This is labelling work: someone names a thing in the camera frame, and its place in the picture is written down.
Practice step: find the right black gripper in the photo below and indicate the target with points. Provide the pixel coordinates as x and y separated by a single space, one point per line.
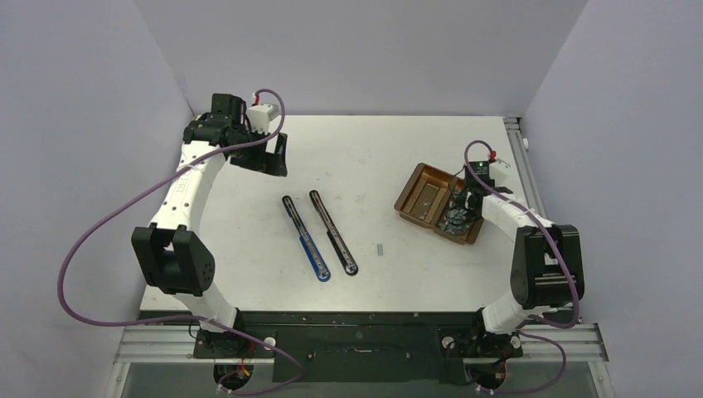
470 211

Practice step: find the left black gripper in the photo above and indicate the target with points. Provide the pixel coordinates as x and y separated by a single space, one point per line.
270 163

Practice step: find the brown plastic tray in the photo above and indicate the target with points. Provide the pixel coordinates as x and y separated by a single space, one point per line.
425 196

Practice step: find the black stapler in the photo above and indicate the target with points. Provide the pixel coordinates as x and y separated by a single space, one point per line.
344 255

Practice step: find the blue stapler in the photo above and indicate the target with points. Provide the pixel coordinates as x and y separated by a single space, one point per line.
315 258

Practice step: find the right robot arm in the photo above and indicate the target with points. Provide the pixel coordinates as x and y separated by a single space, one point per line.
546 267

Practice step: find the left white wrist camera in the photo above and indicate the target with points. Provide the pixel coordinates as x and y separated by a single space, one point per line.
260 117

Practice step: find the aluminium side rail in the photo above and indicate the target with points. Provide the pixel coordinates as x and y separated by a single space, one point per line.
519 146

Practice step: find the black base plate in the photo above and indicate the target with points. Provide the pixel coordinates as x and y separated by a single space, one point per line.
365 347

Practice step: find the aluminium front rail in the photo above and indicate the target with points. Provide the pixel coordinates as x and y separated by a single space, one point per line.
174 344

